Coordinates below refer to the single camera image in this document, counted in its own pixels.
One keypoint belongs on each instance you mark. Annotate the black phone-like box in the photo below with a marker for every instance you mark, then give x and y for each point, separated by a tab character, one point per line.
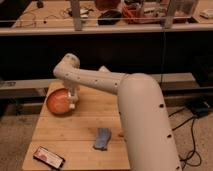
49	158

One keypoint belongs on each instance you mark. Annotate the black bag on shelf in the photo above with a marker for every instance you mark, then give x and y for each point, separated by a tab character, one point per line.
109	17

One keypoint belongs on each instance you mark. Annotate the grey metal post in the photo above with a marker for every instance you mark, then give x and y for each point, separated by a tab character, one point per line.
75	8
168	21

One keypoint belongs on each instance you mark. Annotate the red box on shelf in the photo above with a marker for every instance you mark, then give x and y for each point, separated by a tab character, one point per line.
130	15

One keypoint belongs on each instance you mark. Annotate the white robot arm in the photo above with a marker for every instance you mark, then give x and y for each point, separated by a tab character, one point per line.
144	118

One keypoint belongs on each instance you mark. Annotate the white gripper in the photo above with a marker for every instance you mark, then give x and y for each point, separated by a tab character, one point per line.
73	89

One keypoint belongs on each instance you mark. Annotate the orange ceramic bowl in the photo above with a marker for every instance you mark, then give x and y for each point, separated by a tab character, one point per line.
57	102

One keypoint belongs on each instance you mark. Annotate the grey metal post left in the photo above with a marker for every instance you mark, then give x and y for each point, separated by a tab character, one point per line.
75	8

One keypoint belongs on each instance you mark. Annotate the blue cloth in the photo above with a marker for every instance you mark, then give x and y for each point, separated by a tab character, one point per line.
102	138

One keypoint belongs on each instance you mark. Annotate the wooden table board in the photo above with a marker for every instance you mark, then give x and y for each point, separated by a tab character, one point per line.
72	135

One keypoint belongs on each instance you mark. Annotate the grey metal post right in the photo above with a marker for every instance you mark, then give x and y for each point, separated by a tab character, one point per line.
168	21

